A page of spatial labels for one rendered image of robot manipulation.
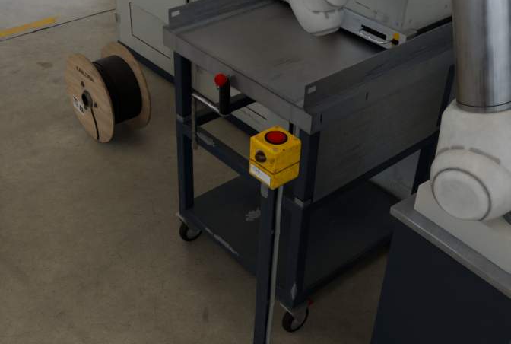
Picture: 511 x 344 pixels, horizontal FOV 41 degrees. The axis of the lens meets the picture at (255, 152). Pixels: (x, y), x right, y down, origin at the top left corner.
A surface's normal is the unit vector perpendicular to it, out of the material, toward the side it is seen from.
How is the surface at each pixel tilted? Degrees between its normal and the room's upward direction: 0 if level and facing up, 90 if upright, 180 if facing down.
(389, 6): 90
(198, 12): 90
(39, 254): 0
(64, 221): 0
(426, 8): 90
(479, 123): 49
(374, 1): 90
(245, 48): 0
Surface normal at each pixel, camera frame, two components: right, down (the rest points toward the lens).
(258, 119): -0.75, 0.36
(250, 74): 0.04, -0.81
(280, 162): 0.66, 0.47
